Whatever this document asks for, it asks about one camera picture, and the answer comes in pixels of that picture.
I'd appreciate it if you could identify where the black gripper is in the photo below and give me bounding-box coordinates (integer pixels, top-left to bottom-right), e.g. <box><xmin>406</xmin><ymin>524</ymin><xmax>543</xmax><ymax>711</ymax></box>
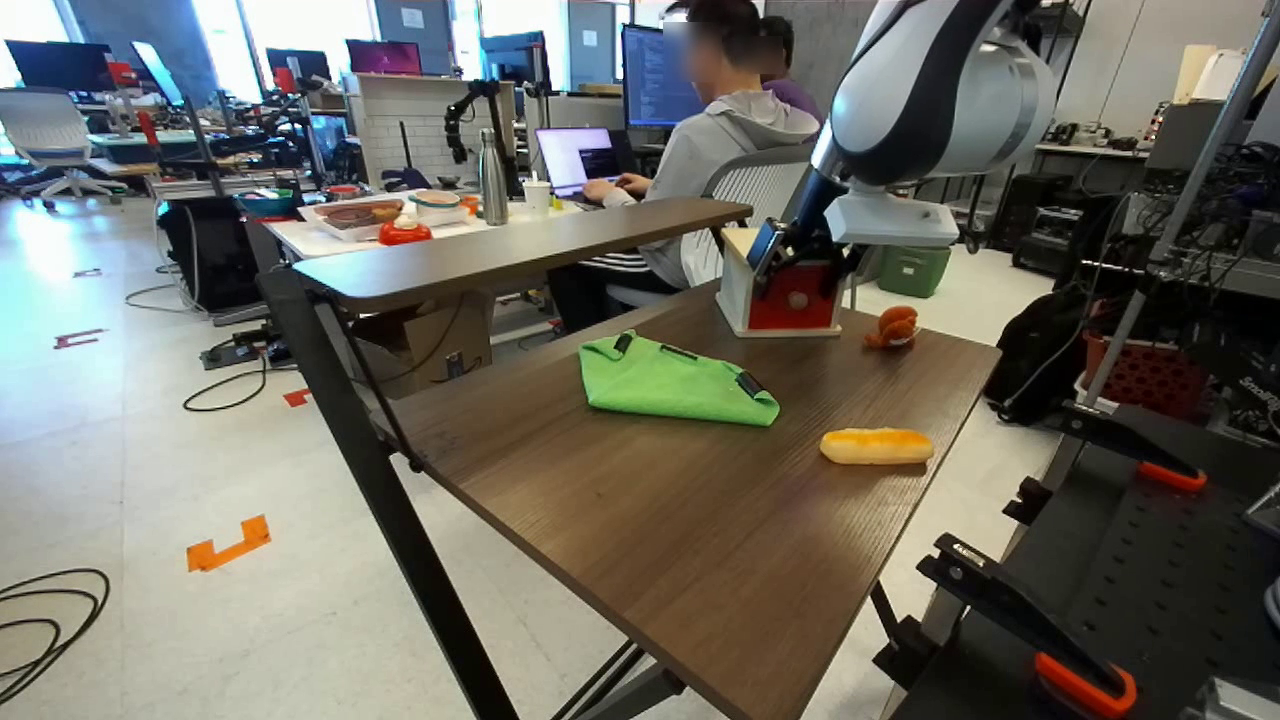
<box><xmin>752</xmin><ymin>177</ymin><xmax>856</xmax><ymax>289</ymax></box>

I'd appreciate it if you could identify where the orange drawer with knob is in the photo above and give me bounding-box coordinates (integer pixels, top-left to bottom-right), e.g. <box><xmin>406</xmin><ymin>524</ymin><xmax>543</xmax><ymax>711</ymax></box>
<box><xmin>747</xmin><ymin>259</ymin><xmax>839</xmax><ymax>330</ymax></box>

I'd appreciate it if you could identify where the open laptop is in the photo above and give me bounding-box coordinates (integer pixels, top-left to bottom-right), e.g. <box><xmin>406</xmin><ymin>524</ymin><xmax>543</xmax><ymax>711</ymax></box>
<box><xmin>533</xmin><ymin>125</ymin><xmax>624</xmax><ymax>200</ymax></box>

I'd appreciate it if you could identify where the cream wooden box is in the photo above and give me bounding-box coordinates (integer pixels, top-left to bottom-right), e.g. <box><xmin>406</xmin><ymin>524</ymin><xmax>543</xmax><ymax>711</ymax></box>
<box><xmin>713</xmin><ymin>222</ymin><xmax>848</xmax><ymax>340</ymax></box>

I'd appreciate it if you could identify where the white office chair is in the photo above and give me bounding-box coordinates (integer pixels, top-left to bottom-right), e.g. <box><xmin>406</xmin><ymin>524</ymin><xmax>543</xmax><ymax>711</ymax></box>
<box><xmin>699</xmin><ymin>144</ymin><xmax>817</xmax><ymax>230</ymax></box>

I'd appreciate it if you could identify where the orange plush toy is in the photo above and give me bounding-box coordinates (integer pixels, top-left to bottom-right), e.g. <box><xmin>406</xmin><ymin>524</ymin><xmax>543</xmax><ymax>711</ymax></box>
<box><xmin>860</xmin><ymin>305</ymin><xmax>924</xmax><ymax>356</ymax></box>

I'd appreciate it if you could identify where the green bin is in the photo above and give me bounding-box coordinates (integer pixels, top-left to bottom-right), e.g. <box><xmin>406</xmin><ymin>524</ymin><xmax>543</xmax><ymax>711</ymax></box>
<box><xmin>872</xmin><ymin>244</ymin><xmax>957</xmax><ymax>299</ymax></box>

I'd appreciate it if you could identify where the person in grey hoodie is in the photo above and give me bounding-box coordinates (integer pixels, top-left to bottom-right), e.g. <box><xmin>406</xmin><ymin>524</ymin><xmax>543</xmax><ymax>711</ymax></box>
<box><xmin>546</xmin><ymin>0</ymin><xmax>827</xmax><ymax>335</ymax></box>

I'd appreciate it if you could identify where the green cloth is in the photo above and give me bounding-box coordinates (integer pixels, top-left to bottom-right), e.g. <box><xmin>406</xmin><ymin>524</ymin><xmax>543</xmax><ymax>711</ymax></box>
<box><xmin>575</xmin><ymin>327</ymin><xmax>783</xmax><ymax>433</ymax></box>

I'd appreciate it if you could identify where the yellow corn toy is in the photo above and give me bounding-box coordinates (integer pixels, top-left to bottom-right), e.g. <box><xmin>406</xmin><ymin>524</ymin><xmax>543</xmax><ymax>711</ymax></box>
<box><xmin>817</xmin><ymin>422</ymin><xmax>939</xmax><ymax>473</ymax></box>

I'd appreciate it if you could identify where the person in purple shirt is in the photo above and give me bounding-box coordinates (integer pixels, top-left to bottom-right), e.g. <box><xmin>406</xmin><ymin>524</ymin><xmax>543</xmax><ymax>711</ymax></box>
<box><xmin>757</xmin><ymin>12</ymin><xmax>831</xmax><ymax>125</ymax></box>

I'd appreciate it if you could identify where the computer monitor blue screen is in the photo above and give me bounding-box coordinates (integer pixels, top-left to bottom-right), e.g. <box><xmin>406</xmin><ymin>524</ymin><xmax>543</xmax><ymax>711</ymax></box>
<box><xmin>615</xmin><ymin>20</ymin><xmax>713</xmax><ymax>134</ymax></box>

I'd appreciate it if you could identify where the black backpack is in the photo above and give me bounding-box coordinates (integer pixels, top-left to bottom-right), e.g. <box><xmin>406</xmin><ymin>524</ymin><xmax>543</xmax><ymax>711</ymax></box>
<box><xmin>981</xmin><ymin>284</ymin><xmax>1096</xmax><ymax>433</ymax></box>

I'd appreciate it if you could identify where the red crate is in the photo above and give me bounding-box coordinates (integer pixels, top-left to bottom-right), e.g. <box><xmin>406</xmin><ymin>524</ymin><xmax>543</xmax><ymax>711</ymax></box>
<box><xmin>1079</xmin><ymin>330</ymin><xmax>1211</xmax><ymax>422</ymax></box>

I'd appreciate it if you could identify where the large cardboard box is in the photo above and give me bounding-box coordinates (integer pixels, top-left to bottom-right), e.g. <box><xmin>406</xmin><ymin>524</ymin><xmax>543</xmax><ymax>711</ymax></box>
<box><xmin>354</xmin><ymin>293</ymin><xmax>498</xmax><ymax>398</ymax></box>

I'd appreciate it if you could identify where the grey desk divider panel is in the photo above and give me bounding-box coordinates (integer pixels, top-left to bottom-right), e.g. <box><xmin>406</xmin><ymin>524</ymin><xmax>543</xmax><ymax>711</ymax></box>
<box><xmin>351</xmin><ymin>70</ymin><xmax>492</xmax><ymax>193</ymax></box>

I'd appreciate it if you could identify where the silver metal pole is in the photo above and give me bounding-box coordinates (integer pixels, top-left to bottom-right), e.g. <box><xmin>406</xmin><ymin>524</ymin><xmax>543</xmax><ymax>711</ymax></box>
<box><xmin>1075</xmin><ymin>0</ymin><xmax>1280</xmax><ymax>405</ymax></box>

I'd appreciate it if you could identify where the food tray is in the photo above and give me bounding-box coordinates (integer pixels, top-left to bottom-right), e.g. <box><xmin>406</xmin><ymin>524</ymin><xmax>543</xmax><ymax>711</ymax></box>
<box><xmin>296</xmin><ymin>193</ymin><xmax>413</xmax><ymax>244</ymax></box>

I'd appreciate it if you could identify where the black perforated mounting table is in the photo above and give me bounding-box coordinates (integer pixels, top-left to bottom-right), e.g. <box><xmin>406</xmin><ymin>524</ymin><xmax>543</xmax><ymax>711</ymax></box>
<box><xmin>885</xmin><ymin>394</ymin><xmax>1280</xmax><ymax>720</ymax></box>

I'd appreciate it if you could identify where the black power strip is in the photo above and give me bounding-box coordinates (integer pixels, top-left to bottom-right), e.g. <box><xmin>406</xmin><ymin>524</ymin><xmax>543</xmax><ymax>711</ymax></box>
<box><xmin>196</xmin><ymin>324</ymin><xmax>282</xmax><ymax>372</ymax></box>

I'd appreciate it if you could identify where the black under-desk cabinet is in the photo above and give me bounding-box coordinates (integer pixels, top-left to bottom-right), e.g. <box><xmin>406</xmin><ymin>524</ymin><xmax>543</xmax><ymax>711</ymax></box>
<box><xmin>157</xmin><ymin>196</ymin><xmax>262</xmax><ymax>314</ymax></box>

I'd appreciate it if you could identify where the white swivel chair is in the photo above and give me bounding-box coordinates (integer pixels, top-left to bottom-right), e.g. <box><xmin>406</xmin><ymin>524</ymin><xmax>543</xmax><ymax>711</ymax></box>
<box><xmin>0</xmin><ymin>86</ymin><xmax>136</xmax><ymax>212</ymax></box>

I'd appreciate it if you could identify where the grey blue-edged mount plate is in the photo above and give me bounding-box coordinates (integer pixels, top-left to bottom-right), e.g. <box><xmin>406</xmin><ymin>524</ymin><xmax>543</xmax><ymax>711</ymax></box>
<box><xmin>743</xmin><ymin>217</ymin><xmax>793</xmax><ymax>276</ymax></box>

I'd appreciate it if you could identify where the black clamp orange handle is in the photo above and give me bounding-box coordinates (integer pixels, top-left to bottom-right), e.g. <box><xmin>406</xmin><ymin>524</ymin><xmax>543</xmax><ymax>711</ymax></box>
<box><xmin>1057</xmin><ymin>394</ymin><xmax>1211</xmax><ymax>501</ymax></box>
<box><xmin>916</xmin><ymin>533</ymin><xmax>1143</xmax><ymax>720</ymax></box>

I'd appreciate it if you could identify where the black metal table frame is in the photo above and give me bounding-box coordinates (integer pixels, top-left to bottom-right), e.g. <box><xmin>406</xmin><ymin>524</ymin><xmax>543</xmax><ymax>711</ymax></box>
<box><xmin>552</xmin><ymin>635</ymin><xmax>693</xmax><ymax>720</ymax></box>

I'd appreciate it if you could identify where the black floor cable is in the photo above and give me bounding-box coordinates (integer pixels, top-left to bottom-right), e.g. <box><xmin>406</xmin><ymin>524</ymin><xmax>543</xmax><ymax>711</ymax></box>
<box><xmin>0</xmin><ymin>562</ymin><xmax>117</xmax><ymax>709</ymax></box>

